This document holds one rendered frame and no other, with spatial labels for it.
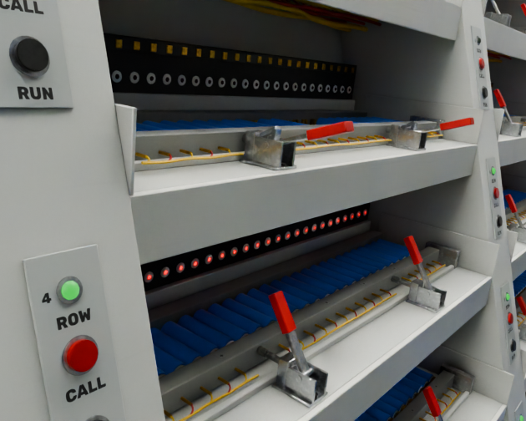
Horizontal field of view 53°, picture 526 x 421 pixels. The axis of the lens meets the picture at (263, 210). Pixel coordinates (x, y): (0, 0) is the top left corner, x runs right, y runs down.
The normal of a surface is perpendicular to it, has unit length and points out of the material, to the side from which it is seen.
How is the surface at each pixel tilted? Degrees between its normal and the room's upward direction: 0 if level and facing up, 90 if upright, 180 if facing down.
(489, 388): 90
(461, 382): 90
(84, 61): 90
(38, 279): 90
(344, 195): 108
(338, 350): 18
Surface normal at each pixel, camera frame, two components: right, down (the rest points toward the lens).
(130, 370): 0.76, -0.07
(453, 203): -0.64, 0.14
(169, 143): 0.77, 0.25
